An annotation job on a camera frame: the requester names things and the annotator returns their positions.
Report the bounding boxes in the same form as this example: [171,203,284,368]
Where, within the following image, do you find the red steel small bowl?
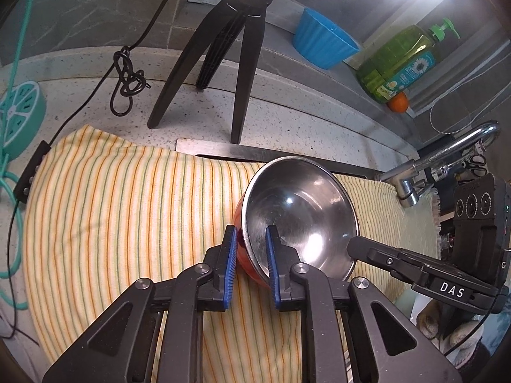
[234,156,359,287]

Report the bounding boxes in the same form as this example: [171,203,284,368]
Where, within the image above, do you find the gloved right hand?
[416,300,484,368]

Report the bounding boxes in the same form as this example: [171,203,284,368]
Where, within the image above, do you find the chrome faucet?
[376,120,500,208]

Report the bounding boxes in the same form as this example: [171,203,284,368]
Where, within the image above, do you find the black scissors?
[464,154,488,177]

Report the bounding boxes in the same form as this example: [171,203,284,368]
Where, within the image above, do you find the yellow striped cloth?
[22,124,440,383]

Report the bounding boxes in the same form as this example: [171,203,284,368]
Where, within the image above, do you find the orange fruit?
[386,92,409,113]

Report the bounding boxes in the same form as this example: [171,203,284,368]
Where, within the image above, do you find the green dish soap bottle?
[356,17,459,104]

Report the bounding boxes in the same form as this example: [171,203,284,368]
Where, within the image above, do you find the blue plastic cup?
[293,8,359,70]

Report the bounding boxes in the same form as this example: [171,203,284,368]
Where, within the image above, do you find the teal round power strip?
[1,81,46,161]

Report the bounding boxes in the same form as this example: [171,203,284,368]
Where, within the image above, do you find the black ring light cable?
[0,0,191,343]

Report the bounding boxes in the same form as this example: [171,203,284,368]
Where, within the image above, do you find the teal cable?
[0,0,39,312]

